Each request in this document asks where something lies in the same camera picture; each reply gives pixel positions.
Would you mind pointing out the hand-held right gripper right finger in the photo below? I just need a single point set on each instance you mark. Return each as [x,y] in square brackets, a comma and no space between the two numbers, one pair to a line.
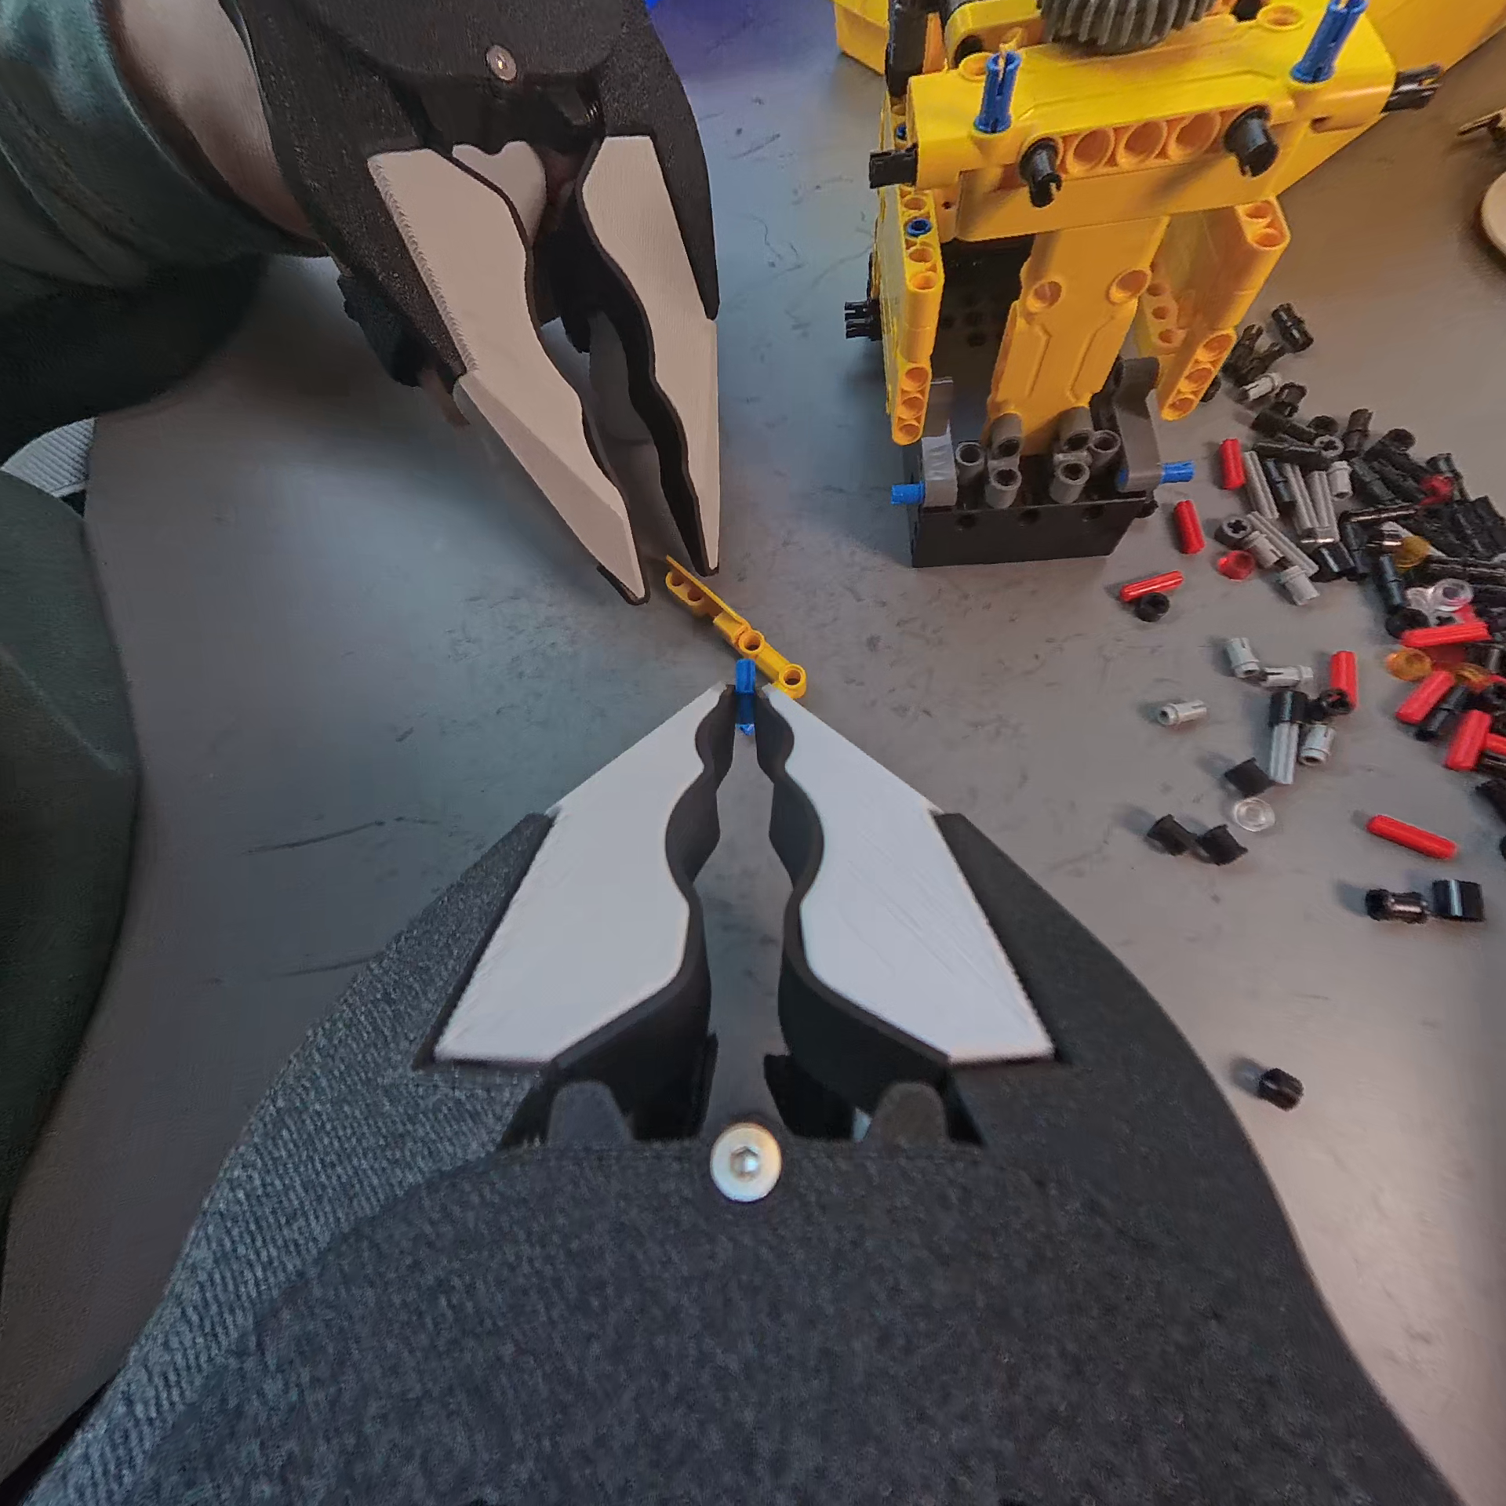
[906,940]

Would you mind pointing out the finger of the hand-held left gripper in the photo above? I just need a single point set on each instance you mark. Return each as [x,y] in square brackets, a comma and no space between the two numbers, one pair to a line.
[676,353]
[494,353]

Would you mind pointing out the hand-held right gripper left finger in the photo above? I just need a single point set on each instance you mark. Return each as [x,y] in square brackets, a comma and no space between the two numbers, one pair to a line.
[564,940]

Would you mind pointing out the yellow thin lego liftarm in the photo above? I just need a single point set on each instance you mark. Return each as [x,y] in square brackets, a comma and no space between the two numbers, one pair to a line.
[753,643]

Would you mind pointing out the blue lego pin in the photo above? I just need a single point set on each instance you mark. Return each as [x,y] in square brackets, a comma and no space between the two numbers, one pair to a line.
[745,682]

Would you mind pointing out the yellow black lego model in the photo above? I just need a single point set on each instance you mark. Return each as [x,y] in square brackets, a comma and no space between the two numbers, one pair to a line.
[1058,293]

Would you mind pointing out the person's left forearm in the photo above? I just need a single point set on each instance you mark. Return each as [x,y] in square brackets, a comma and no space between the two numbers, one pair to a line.
[58,141]

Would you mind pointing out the black lego pin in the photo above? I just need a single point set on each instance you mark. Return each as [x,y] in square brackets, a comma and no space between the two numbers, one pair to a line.
[1272,1085]

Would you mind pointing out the pile of small lego pins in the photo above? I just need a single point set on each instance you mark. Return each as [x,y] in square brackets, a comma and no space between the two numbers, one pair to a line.
[1411,836]

